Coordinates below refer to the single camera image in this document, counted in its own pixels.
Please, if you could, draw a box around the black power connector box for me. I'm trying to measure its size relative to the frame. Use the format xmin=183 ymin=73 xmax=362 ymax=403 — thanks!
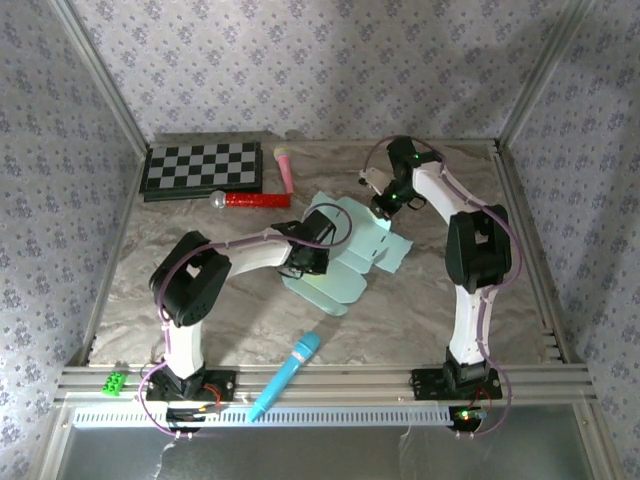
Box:
xmin=164 ymin=405 xmax=224 ymax=434

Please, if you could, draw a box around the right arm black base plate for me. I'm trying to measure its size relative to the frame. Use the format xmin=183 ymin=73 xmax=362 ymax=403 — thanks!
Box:
xmin=410 ymin=368 xmax=503 ymax=401

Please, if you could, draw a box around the light blue paper box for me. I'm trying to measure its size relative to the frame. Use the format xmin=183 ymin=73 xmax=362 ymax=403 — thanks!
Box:
xmin=280 ymin=191 xmax=414 ymax=318

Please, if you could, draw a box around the aluminium frame rail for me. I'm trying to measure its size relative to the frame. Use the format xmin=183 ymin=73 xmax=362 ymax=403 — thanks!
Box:
xmin=52 ymin=364 xmax=599 ymax=406

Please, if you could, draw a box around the small circuit board with LED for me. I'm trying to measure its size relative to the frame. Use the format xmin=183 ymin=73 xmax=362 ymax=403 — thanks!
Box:
xmin=452 ymin=407 xmax=489 ymax=424

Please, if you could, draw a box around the red toy microphone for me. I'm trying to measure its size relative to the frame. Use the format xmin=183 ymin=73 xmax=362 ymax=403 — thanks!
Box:
xmin=209 ymin=190 xmax=292 ymax=210

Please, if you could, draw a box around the black white chessboard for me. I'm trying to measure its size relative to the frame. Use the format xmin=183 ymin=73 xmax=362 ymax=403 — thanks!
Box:
xmin=138 ymin=141 xmax=264 ymax=203

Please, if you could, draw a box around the pink toy microphone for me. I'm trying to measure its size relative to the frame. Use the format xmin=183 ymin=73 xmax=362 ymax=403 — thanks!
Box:
xmin=273 ymin=144 xmax=295 ymax=195

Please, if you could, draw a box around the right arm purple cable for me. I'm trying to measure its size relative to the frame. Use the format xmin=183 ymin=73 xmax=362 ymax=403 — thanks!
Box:
xmin=362 ymin=134 xmax=524 ymax=441

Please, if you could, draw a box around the green toy brick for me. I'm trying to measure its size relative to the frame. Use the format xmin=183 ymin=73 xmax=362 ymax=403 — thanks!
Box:
xmin=101 ymin=372 xmax=127 ymax=396

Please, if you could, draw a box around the aluminium frame post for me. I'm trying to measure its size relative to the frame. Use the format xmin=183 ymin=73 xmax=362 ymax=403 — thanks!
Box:
xmin=47 ymin=0 xmax=151 ymax=151
xmin=497 ymin=0 xmax=601 ymax=149

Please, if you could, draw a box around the grey metal sheet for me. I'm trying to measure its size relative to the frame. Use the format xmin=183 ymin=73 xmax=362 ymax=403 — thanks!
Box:
xmin=64 ymin=424 xmax=596 ymax=480

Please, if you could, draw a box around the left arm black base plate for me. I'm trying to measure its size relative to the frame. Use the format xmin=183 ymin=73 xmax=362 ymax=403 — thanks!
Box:
xmin=145 ymin=369 xmax=237 ymax=403

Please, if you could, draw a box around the white slotted cable duct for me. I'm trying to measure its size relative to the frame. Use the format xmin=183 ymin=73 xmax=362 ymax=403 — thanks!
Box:
xmin=72 ymin=404 xmax=454 ymax=429

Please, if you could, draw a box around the blue toy microphone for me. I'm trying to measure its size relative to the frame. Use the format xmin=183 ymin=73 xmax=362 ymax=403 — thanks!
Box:
xmin=248 ymin=330 xmax=322 ymax=423

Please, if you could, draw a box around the aluminium side rail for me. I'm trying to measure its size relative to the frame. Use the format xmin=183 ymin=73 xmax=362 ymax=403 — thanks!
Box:
xmin=489 ymin=139 xmax=574 ymax=366

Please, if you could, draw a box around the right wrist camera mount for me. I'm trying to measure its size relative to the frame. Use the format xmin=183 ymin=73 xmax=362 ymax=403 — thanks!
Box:
xmin=358 ymin=167 xmax=390 ymax=195

